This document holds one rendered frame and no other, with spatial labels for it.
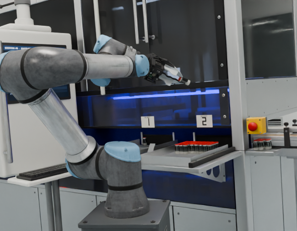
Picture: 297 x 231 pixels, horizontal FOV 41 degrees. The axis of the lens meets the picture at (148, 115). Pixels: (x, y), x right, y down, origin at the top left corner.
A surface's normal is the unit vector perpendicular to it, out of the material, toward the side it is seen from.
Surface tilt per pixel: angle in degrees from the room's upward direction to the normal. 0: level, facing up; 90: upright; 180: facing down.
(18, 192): 90
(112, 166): 90
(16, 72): 96
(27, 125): 90
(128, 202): 73
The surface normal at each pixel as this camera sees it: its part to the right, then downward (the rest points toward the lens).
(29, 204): -0.59, 0.10
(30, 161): 0.73, -0.01
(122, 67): 0.86, 0.19
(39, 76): 0.03, 0.49
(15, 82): -0.36, 0.66
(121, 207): -0.25, -0.22
